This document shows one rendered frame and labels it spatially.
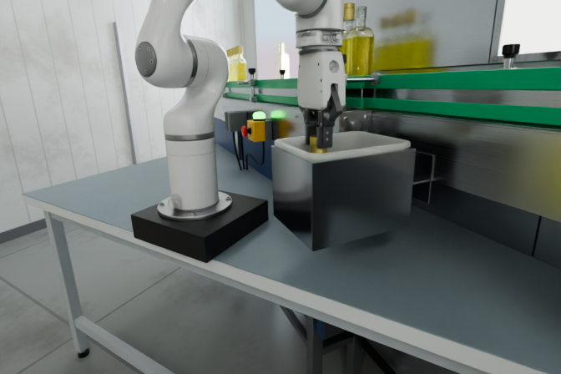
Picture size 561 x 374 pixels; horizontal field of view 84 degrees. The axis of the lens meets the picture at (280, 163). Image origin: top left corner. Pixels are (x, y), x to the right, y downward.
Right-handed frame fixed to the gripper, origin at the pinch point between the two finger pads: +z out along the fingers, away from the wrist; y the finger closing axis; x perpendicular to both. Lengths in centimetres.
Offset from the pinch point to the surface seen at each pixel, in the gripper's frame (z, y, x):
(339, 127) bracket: 0.3, 9.0, -11.2
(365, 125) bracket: 0.5, 8.9, -18.7
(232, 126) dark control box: 7, 77, -5
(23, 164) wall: 47, 249, 114
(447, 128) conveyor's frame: -1.2, -12.1, -20.3
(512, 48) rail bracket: -15.0, -15.3, -30.7
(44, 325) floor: 102, 116, 84
